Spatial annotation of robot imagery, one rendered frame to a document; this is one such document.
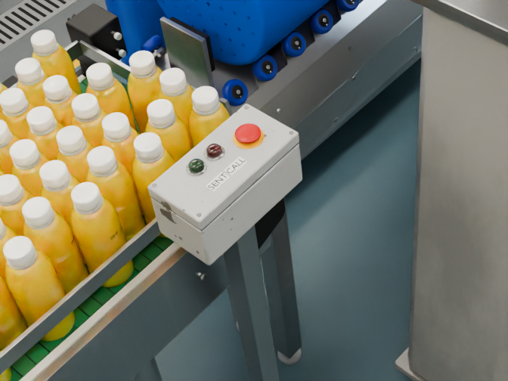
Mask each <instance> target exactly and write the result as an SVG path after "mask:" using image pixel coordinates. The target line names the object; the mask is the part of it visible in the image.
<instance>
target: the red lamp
mask: <svg viewBox="0 0 508 381"><path fill-rule="evenodd" d="M221 153H222V148H221V146H220V145H219V144H210V145H209V146H208V147H207V148H206V154H207V156H209V157H217V156H220V155H221Z"/></svg>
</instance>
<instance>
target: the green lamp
mask: <svg viewBox="0 0 508 381"><path fill-rule="evenodd" d="M188 169H189V170H190V171H191V172H193V173H198V172H201V171H203V169H204V162H203V161H202V160H201V159H193V160H191V161H190V162H189V163H188Z"/></svg>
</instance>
